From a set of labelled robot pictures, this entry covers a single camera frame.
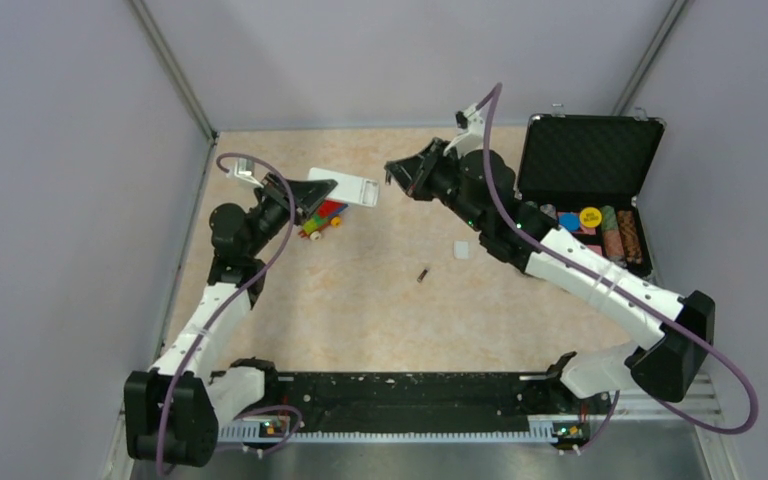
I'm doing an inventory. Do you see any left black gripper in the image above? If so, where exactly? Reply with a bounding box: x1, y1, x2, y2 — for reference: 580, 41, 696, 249
246, 171, 337, 256

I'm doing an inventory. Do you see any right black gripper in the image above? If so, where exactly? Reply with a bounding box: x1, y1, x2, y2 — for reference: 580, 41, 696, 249
387, 138, 487, 233

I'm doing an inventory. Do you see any white remote control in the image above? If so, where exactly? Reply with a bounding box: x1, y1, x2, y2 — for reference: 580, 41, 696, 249
307, 167, 380, 208

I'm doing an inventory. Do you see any white battery cover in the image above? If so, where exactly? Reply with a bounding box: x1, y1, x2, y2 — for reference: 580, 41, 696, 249
453, 241, 470, 260

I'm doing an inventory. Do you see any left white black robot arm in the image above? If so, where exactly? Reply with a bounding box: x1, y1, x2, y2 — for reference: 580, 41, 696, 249
124, 174, 338, 467

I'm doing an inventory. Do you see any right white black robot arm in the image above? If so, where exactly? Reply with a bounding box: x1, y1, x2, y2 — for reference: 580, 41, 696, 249
384, 138, 715, 412

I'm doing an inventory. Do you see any colourful toy brick car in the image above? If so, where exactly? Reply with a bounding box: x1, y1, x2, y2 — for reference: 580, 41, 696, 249
298, 200, 348, 241

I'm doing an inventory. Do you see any blue round chip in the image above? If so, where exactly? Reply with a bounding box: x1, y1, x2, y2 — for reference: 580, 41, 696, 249
558, 212, 581, 232

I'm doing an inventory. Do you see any black poker chip case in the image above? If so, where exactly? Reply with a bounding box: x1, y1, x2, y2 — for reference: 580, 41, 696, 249
516, 113, 667, 278

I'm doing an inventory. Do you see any yellow dealer button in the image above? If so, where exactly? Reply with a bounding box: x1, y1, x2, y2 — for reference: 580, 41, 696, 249
578, 207, 603, 229

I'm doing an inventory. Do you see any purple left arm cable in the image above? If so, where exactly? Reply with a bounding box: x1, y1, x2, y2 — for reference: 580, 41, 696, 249
155, 152, 304, 478

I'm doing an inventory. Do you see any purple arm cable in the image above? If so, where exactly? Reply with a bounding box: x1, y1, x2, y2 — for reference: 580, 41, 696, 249
476, 82, 760, 458
155, 152, 304, 478

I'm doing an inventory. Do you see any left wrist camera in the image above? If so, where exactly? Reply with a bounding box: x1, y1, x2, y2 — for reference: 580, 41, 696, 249
226, 157, 263, 189

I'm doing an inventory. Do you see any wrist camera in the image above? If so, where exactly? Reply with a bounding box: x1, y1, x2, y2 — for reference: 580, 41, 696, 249
443, 103, 485, 158
226, 157, 263, 189

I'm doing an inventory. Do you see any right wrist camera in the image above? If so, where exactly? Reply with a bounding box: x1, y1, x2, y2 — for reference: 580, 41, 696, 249
443, 103, 485, 158

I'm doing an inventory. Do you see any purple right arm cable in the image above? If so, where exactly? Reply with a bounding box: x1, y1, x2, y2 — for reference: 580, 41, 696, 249
476, 82, 760, 458

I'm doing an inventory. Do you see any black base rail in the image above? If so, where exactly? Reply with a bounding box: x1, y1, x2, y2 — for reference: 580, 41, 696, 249
256, 372, 610, 434

